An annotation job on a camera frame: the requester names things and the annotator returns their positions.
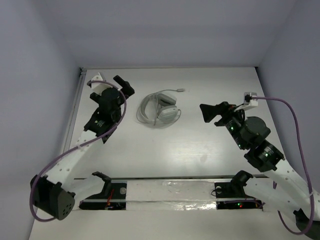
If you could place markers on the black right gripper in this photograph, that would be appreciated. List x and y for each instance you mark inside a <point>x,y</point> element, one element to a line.
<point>226,109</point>

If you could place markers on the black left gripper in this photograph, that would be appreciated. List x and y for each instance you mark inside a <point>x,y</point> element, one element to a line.
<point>122,88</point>

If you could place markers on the white grey headphones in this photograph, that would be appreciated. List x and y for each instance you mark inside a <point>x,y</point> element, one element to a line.
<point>166,111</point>

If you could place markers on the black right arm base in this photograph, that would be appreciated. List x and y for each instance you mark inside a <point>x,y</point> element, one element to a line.
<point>231,195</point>

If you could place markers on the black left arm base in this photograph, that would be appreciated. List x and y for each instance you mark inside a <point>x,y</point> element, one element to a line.
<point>112,195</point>

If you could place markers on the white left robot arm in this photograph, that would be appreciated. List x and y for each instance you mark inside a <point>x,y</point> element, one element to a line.
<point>54,193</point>

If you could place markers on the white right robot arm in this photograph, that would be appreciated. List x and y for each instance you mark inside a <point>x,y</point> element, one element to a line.
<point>290,194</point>

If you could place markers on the silver foil covered panel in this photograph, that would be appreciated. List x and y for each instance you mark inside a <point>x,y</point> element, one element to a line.
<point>170,195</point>

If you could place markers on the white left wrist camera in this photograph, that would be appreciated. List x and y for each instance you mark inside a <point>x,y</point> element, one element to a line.
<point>98,83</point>

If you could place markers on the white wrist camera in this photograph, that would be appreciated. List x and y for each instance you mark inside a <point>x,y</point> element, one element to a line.
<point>98,83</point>
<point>249,102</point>

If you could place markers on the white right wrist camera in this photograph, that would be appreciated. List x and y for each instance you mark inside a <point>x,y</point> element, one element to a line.
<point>249,102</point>

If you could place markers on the aluminium rail left edge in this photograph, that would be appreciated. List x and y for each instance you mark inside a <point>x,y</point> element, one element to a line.
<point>66,141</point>

